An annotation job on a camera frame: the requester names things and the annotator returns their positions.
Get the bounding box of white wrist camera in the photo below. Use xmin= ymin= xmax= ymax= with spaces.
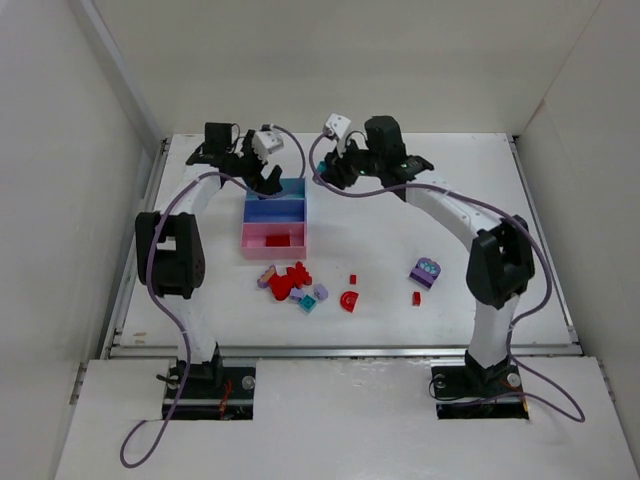
xmin=251 ymin=125 xmax=284 ymax=164
xmin=322 ymin=113 xmax=352 ymax=156

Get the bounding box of aluminium rail front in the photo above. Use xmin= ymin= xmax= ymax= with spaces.
xmin=101 ymin=343 xmax=583 ymax=359

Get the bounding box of purple butterfly lego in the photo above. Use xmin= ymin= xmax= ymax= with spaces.
xmin=257 ymin=265 xmax=277 ymax=289

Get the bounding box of small lavender lego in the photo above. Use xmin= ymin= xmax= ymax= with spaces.
xmin=314 ymin=283 xmax=329 ymax=301

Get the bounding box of purple lotus lego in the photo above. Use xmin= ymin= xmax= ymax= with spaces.
xmin=409 ymin=257 xmax=441 ymax=290

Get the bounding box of flat lavender lego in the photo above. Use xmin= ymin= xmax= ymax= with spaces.
xmin=289 ymin=288 xmax=306 ymax=302

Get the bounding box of large red lego piece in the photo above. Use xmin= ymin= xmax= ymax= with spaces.
xmin=267 ymin=262 xmax=313 ymax=301

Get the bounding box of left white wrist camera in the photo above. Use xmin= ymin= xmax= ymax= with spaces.
xmin=251 ymin=125 xmax=284 ymax=164

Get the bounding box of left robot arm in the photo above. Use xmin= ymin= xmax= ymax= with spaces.
xmin=135 ymin=122 xmax=284 ymax=390

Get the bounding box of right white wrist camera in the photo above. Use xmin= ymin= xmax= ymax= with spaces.
xmin=322 ymin=113 xmax=352 ymax=156

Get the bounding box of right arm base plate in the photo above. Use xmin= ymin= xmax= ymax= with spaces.
xmin=429 ymin=365 xmax=529 ymax=420

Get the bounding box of red slope lego brick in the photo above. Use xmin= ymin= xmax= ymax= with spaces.
xmin=265 ymin=234 xmax=291 ymax=248

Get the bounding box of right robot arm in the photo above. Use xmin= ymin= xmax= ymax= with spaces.
xmin=314 ymin=114 xmax=535 ymax=400

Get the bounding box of small teal square lego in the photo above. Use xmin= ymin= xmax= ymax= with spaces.
xmin=298 ymin=295 xmax=317 ymax=313

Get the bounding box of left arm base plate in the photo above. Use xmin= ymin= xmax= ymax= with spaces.
xmin=156 ymin=362 xmax=256 ymax=421

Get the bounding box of red half round lego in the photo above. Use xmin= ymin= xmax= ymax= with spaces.
xmin=339 ymin=290 xmax=359 ymax=313

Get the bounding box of purple container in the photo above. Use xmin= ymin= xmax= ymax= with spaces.
xmin=243 ymin=199 xmax=306 ymax=223

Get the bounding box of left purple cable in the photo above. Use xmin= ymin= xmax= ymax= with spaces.
xmin=119 ymin=124 xmax=307 ymax=469

